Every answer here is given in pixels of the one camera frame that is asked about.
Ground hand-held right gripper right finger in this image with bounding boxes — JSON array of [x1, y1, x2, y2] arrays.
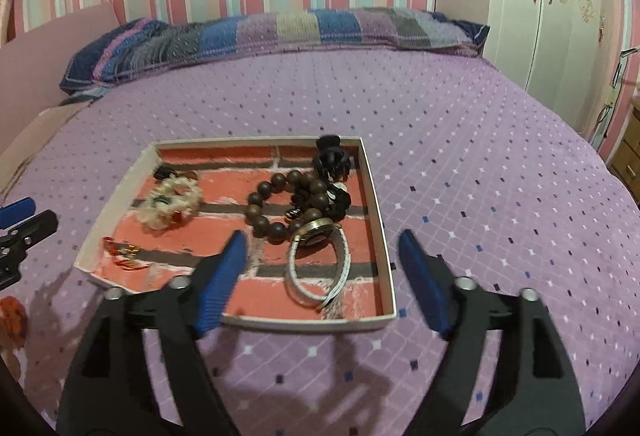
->
[[397, 229, 586, 436]]

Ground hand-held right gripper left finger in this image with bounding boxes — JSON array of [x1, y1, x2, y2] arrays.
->
[[56, 230, 249, 436]]

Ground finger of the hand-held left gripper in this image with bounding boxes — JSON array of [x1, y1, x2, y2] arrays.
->
[[0, 197, 37, 228], [0, 210, 59, 263]]

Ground brick-patterned box tray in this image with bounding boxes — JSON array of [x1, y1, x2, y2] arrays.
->
[[74, 136, 399, 335]]

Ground red cord jade charm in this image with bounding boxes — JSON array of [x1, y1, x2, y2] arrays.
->
[[102, 236, 151, 272]]

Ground brown wooden bead bracelet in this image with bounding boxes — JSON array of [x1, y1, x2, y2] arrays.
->
[[245, 169, 331, 245]]

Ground wristwatch with white strap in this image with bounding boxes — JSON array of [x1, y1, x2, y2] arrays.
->
[[283, 218, 351, 321]]

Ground cream scrunchie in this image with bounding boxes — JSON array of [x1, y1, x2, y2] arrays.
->
[[135, 176, 204, 231]]

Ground black scrunchie with bead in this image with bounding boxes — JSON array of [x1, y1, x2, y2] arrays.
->
[[285, 183, 353, 222]]

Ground black hair claw clip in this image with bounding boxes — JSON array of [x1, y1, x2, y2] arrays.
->
[[312, 134, 354, 185]]

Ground beige pillow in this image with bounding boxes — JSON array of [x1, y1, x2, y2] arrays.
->
[[0, 100, 96, 197]]

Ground orange scrunchie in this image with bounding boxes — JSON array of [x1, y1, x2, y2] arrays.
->
[[0, 296, 29, 348]]

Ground purple patterned bedspread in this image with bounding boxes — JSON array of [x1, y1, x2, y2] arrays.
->
[[0, 48, 640, 436]]

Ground pink headboard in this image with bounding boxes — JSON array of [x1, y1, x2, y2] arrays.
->
[[0, 2, 121, 157]]

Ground wooden nightstand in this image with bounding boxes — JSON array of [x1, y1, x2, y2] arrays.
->
[[611, 98, 640, 205]]

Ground patchwork striped pillow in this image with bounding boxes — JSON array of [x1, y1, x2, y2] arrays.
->
[[59, 7, 491, 97]]

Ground white decorated wardrobe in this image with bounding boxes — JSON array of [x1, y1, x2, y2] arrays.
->
[[485, 0, 632, 135]]

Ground dark cable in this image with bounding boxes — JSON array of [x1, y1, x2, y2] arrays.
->
[[602, 46, 640, 109]]

